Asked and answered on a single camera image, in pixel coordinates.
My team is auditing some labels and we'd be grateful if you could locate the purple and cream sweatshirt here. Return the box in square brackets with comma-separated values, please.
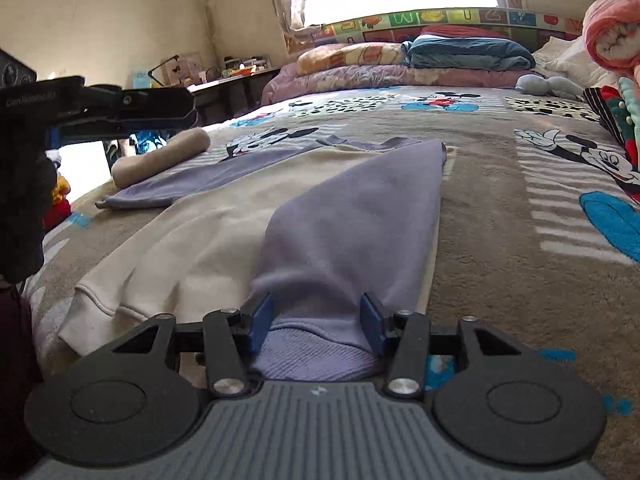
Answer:
[60, 138, 447, 382]

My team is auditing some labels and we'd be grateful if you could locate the stack of folded clothes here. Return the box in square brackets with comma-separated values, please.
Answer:
[582, 77, 639, 169]

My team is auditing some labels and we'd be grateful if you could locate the black gloved left hand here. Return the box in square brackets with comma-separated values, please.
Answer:
[1, 134, 56, 285]

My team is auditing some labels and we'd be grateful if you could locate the beige rolled garment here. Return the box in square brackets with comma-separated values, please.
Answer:
[112, 128, 210, 190]

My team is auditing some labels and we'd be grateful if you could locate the dark wooden desk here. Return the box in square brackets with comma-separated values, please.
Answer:
[189, 68, 280, 126]

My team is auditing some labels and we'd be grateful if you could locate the Mickey Mouse bed blanket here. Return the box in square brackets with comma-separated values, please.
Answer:
[25, 87, 639, 479]

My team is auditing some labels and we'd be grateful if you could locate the pink floral folded quilt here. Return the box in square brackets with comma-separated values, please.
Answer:
[260, 63, 532, 105]

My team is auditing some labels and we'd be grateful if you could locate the grey plush toy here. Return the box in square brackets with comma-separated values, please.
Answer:
[515, 74, 584, 101]

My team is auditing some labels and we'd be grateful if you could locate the orange patterned pillow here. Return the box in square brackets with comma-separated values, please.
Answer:
[296, 42, 405, 76]

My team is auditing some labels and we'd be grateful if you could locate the dark blue folded quilt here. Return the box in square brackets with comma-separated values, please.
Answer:
[401, 35, 536, 72]

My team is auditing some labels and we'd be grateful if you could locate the cream white quilt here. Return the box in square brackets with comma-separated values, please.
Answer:
[533, 37, 620, 89]

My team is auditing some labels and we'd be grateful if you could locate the colourful alphabet foam mat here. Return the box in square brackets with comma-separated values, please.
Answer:
[284, 8, 582, 54]

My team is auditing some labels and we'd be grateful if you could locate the pink rolled quilt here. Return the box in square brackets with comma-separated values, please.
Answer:
[582, 0, 640, 82]

